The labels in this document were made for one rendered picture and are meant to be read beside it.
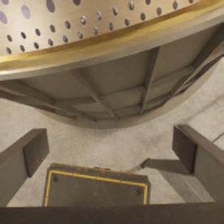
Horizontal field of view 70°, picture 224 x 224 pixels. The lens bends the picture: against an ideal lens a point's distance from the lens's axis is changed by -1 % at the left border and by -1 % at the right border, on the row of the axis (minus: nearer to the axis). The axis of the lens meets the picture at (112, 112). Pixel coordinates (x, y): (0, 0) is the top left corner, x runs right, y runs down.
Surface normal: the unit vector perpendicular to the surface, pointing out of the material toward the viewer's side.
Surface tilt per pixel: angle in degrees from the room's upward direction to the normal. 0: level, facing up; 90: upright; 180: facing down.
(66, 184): 0
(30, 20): 43
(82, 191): 0
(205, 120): 0
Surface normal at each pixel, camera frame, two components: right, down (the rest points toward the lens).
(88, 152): -0.14, -0.15
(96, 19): 0.04, 0.55
